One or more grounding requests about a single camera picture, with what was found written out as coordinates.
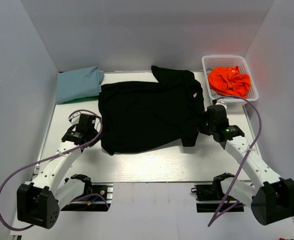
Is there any black t-shirt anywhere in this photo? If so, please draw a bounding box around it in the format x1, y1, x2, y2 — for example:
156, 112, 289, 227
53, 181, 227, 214
98, 65, 205, 155

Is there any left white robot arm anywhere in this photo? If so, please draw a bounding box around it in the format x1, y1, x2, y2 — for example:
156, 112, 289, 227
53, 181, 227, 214
16, 113, 102, 229

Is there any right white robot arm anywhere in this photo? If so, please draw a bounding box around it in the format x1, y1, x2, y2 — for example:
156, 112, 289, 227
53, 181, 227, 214
196, 104, 294, 226

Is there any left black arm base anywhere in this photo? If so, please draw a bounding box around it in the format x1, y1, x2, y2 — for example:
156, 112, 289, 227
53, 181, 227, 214
61, 174, 114, 212

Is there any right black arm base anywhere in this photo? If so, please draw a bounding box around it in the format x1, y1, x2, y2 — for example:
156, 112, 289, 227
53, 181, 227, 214
190, 173, 234, 213

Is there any grey t-shirt in basket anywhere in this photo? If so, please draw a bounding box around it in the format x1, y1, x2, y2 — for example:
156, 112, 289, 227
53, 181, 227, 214
209, 89, 235, 100

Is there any folded green t-shirt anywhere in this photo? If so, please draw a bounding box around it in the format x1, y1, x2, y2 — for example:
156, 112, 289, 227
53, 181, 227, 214
62, 96, 98, 104

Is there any crumpled orange t-shirt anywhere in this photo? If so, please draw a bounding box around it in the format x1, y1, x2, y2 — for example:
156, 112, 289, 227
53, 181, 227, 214
207, 66, 252, 99

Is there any folded blue-grey t-shirt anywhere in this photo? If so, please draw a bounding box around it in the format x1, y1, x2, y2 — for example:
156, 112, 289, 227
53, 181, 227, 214
55, 66, 105, 104

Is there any white plastic basket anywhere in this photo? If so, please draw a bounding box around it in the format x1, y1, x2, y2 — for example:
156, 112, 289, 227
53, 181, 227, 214
201, 55, 259, 112

